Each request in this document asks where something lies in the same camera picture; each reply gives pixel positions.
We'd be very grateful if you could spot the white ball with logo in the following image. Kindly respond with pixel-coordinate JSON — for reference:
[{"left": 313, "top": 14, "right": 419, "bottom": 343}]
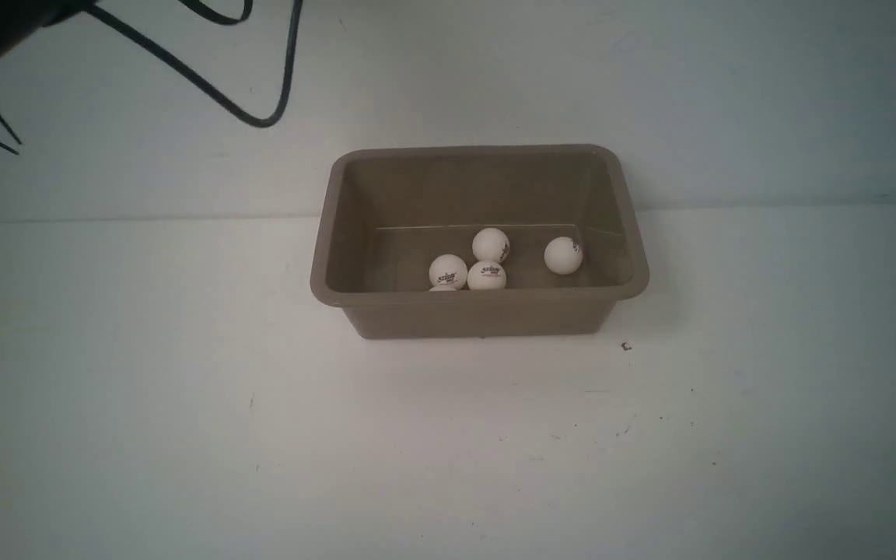
[{"left": 428, "top": 253, "right": 469, "bottom": 290}]

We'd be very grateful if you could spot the white front ball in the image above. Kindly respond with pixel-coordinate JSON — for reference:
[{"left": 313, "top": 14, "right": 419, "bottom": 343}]
[
  {"left": 471, "top": 227, "right": 511, "bottom": 263},
  {"left": 467, "top": 260, "right": 507, "bottom": 291}
]

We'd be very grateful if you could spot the tan plastic bin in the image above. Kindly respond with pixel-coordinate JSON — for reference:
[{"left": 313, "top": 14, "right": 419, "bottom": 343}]
[{"left": 310, "top": 143, "right": 650, "bottom": 340}]

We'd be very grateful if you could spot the black left camera cable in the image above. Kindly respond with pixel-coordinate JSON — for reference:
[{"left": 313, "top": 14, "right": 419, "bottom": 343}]
[{"left": 82, "top": 0, "right": 305, "bottom": 129}]

